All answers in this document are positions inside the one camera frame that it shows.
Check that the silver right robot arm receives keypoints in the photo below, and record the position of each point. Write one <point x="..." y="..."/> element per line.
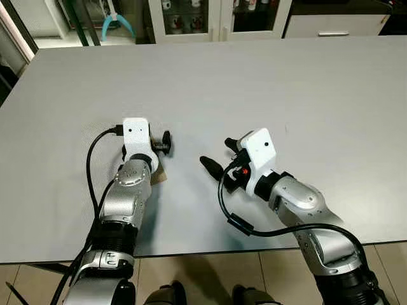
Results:
<point x="299" y="200"/>

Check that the brown cardboard piece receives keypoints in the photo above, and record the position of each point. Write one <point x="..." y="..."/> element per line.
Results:
<point x="159" y="176"/>

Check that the white drawer unit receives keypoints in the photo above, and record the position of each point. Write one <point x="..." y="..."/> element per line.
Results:
<point x="331" y="25"/>

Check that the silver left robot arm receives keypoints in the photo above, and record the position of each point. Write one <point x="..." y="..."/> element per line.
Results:
<point x="124" y="203"/>

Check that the white glass door cabinet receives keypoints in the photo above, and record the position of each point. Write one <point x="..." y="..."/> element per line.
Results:
<point x="219" y="22"/>

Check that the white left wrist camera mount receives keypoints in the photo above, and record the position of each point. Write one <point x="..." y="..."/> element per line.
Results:
<point x="135" y="133"/>

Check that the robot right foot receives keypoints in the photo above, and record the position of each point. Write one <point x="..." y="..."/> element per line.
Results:
<point x="253" y="296"/>

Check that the teal plastic clamp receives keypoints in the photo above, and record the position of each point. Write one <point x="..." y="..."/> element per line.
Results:
<point x="113" y="27"/>

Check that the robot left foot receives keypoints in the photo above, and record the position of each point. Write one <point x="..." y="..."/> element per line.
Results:
<point x="166" y="294"/>

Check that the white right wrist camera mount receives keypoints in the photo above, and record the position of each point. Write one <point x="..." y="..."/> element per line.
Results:
<point x="259" y="147"/>

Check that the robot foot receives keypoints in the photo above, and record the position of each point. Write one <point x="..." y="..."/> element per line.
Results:
<point x="166" y="294"/>
<point x="253" y="296"/>

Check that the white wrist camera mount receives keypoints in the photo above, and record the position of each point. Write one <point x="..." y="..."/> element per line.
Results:
<point x="135" y="133"/>
<point x="259" y="147"/>

